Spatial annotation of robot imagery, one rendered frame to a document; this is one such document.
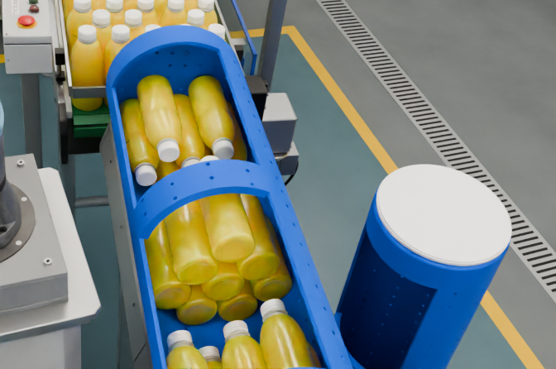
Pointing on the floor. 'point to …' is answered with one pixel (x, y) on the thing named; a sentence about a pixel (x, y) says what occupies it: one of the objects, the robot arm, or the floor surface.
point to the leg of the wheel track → (124, 358)
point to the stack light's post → (273, 26)
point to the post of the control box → (32, 116)
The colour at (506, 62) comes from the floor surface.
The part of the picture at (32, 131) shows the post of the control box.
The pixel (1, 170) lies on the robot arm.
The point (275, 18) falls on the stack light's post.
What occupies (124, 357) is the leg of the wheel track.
